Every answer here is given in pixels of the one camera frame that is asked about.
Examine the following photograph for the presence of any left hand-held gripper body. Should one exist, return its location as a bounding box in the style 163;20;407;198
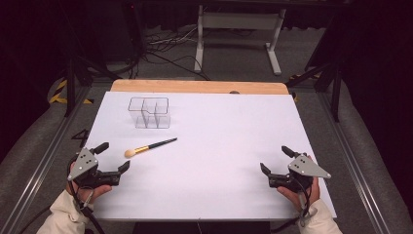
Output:
66;146;122;189

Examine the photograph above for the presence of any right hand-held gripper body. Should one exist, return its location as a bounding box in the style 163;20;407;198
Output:
268;154;332;193

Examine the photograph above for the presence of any person's left hand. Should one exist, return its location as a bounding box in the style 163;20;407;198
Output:
65;182;113;205

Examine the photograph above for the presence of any person's right hand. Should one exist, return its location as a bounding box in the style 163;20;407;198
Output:
277;176;321;213

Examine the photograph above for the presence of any white table mat sheet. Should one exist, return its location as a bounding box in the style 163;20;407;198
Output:
83;91;338;222

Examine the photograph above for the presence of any clear acrylic organizer box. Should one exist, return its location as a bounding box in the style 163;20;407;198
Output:
127;97;171;130

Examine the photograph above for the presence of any yellow black floor tape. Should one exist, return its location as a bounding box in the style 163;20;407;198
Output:
48;79;95;105

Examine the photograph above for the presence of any black tripod stand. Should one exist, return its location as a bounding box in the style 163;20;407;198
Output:
62;48;123;118
285;19;345;123

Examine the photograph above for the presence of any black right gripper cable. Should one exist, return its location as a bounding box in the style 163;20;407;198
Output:
271;176;316;233

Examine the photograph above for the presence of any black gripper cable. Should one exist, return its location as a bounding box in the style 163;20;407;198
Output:
271;176;316;233
66;155;106;234

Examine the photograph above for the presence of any makeup brush black gold handle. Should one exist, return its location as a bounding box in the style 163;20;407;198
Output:
124;136;178;159

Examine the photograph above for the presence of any aluminium floor rail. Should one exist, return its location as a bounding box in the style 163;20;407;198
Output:
0;85;94;234
316;91;413;234

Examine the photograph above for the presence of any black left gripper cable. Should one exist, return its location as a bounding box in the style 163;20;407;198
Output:
66;155;106;234

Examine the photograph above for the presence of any bundle of floor cables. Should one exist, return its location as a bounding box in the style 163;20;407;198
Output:
106;27;254;82

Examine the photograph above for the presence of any white metal stand frame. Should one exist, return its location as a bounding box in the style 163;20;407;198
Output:
193;4;287;77

